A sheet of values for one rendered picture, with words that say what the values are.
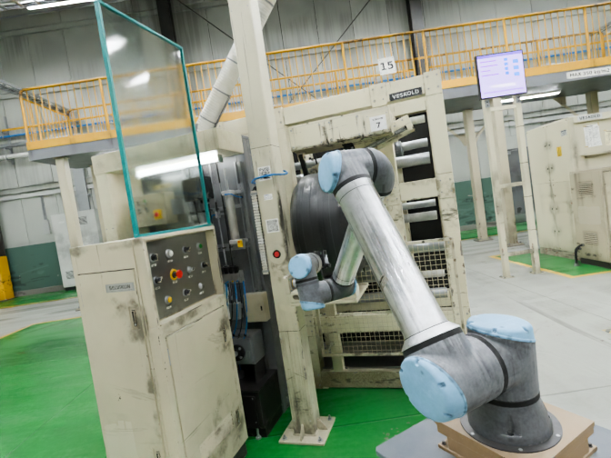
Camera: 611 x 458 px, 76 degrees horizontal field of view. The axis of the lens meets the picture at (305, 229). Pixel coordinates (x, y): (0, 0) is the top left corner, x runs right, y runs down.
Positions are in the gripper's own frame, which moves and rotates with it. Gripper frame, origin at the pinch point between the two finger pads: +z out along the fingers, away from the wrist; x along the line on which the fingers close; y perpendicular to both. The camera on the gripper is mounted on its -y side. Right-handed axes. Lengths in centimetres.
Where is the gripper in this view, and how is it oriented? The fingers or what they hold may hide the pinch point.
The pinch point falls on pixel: (325, 265)
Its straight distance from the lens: 181.9
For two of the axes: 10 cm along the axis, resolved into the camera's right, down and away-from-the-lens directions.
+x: -9.4, 1.2, 3.2
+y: -1.1, -9.9, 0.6
